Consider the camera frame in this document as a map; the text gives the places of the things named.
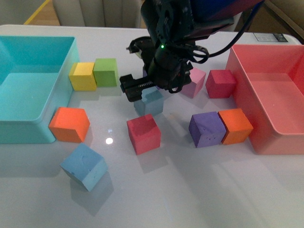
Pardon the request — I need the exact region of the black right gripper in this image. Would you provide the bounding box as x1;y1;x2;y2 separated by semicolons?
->
119;36;192;102

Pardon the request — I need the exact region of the blue foam block dented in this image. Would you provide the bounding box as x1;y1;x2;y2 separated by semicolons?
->
60;143;108;191

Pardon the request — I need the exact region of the pink foam block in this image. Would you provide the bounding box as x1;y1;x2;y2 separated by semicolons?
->
180;68;206;98

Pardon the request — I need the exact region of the blue foam block base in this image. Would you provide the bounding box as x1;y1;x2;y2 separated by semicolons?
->
133;87;164;116

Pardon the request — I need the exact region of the dark red foam block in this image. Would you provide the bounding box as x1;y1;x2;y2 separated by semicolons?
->
205;70;237;99

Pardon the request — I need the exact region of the green foam block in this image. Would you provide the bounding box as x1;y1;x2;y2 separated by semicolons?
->
93;58;118;87

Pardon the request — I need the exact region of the red foam block centre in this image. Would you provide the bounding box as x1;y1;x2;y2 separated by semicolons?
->
126;114;161;155

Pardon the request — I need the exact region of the purple foam block near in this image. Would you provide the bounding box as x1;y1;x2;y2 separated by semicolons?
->
189;112;226;148

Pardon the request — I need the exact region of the yellow foam block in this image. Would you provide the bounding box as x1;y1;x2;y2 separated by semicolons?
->
68;62;97;91

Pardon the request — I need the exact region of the orange foam block right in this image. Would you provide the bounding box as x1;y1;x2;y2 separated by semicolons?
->
218;108;253;145

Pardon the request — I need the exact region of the orange foam block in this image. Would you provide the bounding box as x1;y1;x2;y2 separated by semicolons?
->
218;108;253;145
48;107;90;143

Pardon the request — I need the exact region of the table label sticker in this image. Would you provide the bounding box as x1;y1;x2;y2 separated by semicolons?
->
253;33;288;43

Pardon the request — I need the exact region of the pink plastic bin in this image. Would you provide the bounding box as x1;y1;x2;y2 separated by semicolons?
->
226;45;304;155

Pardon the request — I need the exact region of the orange foam block left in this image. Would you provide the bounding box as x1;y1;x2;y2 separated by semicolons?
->
48;107;90;143

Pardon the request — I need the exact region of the brown sofa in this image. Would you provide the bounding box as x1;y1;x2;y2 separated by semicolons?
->
257;0;304;42

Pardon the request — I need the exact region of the teal plastic bin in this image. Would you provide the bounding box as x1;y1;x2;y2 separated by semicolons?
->
0;36;79;144

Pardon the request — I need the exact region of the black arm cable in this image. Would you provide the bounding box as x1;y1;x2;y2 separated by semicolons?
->
187;0;262;65

